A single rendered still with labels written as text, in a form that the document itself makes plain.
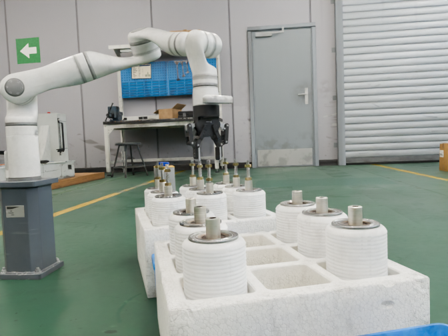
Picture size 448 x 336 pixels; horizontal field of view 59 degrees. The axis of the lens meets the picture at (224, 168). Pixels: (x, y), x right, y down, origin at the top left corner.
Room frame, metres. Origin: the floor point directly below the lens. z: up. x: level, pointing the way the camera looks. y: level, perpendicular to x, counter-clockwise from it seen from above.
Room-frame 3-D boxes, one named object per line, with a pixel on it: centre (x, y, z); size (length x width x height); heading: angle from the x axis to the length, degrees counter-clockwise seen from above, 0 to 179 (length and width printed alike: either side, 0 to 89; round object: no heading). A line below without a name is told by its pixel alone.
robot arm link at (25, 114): (1.27, 0.64, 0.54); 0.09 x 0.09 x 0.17; 15
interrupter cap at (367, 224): (0.64, -0.21, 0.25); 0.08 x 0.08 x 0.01
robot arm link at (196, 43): (1.12, 0.05, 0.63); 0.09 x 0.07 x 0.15; 133
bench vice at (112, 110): (5.56, 1.49, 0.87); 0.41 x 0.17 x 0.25; 174
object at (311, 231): (0.76, -0.18, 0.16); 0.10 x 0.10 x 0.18
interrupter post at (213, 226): (0.59, 0.02, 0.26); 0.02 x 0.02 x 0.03
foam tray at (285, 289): (0.73, -0.07, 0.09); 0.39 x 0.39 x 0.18; 13
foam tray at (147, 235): (1.24, 0.08, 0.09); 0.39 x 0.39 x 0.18; 16
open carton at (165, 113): (5.90, 0.76, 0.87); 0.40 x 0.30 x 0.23; 70
